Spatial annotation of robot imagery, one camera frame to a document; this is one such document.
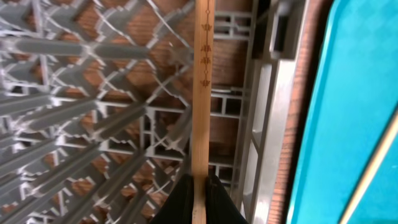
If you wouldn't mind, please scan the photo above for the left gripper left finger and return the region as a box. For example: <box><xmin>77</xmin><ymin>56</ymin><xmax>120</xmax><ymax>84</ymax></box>
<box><xmin>150</xmin><ymin>174</ymin><xmax>194</xmax><ymax>224</ymax></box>

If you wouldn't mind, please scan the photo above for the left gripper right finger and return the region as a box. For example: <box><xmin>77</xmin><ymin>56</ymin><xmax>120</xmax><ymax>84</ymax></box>
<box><xmin>205</xmin><ymin>174</ymin><xmax>248</xmax><ymax>224</ymax></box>

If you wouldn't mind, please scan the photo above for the wooden chopstick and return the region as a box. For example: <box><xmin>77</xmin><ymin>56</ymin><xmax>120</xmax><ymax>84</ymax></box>
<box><xmin>339</xmin><ymin>108</ymin><xmax>397</xmax><ymax>224</ymax></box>
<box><xmin>192</xmin><ymin>0</ymin><xmax>215</xmax><ymax>224</ymax></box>

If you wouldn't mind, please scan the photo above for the grey plastic dish rack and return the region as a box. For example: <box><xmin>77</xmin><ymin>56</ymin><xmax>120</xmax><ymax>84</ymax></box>
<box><xmin>1</xmin><ymin>1</ymin><xmax>310</xmax><ymax>223</ymax></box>

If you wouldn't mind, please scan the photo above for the teal plastic serving tray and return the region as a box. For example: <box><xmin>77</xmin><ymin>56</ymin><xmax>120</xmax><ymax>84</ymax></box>
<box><xmin>287</xmin><ymin>0</ymin><xmax>397</xmax><ymax>223</ymax></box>

